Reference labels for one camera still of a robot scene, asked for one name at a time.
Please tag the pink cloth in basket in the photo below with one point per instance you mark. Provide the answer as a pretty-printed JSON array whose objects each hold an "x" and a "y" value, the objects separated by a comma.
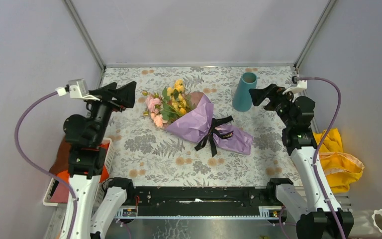
[{"x": 59, "y": 193}]

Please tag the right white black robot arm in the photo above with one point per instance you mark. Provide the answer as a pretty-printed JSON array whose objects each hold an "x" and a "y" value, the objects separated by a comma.
[{"x": 318, "y": 215}]

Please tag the brown cloth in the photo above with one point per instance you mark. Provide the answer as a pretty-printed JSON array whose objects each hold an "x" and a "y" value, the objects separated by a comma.
[{"x": 61, "y": 162}]

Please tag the teal cylindrical vase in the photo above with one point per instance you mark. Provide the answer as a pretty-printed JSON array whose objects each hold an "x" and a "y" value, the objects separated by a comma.
[{"x": 242, "y": 100}]

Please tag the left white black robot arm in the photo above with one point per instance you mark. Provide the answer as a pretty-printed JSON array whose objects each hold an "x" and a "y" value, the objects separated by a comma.
[{"x": 86, "y": 160}]

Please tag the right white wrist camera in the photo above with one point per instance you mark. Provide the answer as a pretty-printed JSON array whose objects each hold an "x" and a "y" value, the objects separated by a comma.
[{"x": 299, "y": 87}]

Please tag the pink flower stems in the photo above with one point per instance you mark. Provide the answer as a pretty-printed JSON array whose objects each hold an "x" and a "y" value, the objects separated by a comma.
[{"x": 154, "y": 107}]

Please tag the purple wrapping paper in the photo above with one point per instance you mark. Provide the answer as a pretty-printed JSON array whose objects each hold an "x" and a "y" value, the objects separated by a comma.
[{"x": 194, "y": 126}]

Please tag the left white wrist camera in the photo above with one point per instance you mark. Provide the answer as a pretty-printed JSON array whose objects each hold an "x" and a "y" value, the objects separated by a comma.
[{"x": 76, "y": 89}]

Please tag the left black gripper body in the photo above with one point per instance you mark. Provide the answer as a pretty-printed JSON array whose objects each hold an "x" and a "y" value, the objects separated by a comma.
[{"x": 101, "y": 110}]

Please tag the black ribbon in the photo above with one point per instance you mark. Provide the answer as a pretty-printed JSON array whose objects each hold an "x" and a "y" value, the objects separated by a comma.
[{"x": 209, "y": 137}]

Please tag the pink wrapping paper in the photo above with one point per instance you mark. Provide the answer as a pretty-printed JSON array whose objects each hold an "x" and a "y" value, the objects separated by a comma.
[{"x": 194, "y": 98}]

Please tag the white plastic basket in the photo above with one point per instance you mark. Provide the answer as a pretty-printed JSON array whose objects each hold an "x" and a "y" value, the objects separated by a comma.
[{"x": 99, "y": 194}]

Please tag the yellow cloth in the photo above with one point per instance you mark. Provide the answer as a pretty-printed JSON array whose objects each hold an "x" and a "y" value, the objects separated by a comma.
[{"x": 341, "y": 169}]

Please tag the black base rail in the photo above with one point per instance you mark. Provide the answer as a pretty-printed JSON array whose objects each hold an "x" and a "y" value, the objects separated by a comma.
[{"x": 200, "y": 203}]

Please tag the white ribbed vase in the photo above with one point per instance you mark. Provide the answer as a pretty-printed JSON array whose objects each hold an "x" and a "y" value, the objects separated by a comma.
[{"x": 367, "y": 224}]

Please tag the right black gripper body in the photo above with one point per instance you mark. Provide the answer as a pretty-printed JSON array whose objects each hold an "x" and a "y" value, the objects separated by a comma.
[{"x": 280, "y": 102}]

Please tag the yellow flower stems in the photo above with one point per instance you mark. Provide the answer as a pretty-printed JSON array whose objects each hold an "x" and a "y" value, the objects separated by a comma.
[{"x": 176, "y": 102}]

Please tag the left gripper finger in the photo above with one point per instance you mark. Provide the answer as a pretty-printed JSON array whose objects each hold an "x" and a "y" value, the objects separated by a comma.
[
  {"x": 107, "y": 91},
  {"x": 123, "y": 96}
]

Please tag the floral patterned table mat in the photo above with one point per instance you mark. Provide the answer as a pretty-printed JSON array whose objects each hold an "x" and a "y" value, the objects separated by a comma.
[{"x": 151, "y": 156}]

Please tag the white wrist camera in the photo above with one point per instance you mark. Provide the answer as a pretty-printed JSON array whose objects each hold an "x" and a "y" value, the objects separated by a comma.
[
  {"x": 299, "y": 87},
  {"x": 76, "y": 89}
]

